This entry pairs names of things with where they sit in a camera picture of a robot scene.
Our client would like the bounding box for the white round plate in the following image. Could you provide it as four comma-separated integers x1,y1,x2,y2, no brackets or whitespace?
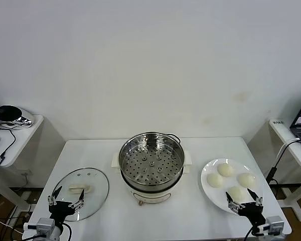
200,158,264,215

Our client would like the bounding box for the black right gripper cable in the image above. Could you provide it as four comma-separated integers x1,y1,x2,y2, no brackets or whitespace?
243,224,260,241

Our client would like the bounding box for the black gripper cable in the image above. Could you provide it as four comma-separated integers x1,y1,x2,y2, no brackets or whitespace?
243,224,260,241
61,222,73,241

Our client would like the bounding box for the black power adapter cable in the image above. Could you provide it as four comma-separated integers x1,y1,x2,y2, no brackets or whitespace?
265,140,301,185

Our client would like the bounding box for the shiny chrome rounded device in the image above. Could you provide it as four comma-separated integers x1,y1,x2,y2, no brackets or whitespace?
0,104,36,129

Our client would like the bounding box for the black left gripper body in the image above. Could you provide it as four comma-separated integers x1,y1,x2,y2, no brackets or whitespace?
48,201,78,224

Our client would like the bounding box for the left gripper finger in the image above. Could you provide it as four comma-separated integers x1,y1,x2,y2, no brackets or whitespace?
47,186,62,207
68,188,86,209

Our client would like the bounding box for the white laptop cable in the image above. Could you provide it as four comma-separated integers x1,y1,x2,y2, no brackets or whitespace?
276,137,301,161

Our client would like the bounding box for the round glass pot lid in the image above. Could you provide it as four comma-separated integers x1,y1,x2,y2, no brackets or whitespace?
50,167,110,222

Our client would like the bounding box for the white side table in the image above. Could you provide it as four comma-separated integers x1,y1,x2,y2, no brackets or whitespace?
0,114,45,216
268,117,301,223

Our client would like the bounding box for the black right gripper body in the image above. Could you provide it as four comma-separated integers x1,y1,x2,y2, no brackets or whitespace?
238,203,267,227

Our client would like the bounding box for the white floor cable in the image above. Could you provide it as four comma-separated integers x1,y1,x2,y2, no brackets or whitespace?
0,215,25,236

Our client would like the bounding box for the perforated steel steamer basket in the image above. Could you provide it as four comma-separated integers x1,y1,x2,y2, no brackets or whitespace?
118,131,186,193

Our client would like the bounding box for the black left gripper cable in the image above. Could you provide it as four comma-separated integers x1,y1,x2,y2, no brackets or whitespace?
61,222,73,241

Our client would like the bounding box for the white steamed baozi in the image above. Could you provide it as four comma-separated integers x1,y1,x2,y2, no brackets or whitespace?
227,186,247,203
237,172,256,188
217,163,235,178
206,173,224,188

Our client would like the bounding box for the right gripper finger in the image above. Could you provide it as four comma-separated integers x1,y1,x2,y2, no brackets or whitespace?
225,191,246,214
247,188,264,207

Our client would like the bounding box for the thin black desk cable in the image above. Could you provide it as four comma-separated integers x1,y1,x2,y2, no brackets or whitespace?
0,127,17,159

